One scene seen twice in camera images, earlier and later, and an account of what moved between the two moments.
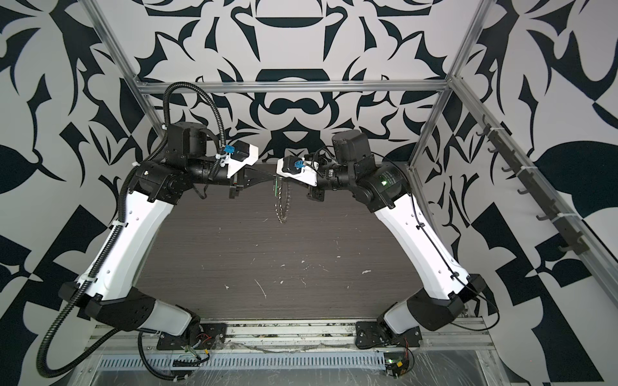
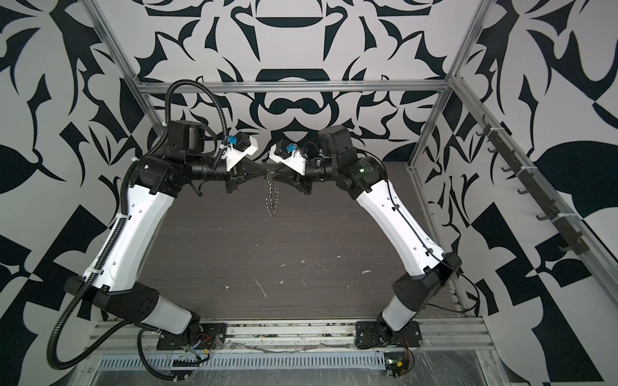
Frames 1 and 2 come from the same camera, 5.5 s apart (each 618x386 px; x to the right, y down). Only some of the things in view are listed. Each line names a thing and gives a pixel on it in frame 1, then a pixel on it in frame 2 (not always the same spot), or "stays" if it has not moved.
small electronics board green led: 396,363 stays
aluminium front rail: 298,336 stays
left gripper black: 246,178 stays
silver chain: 281,207 → 272,196
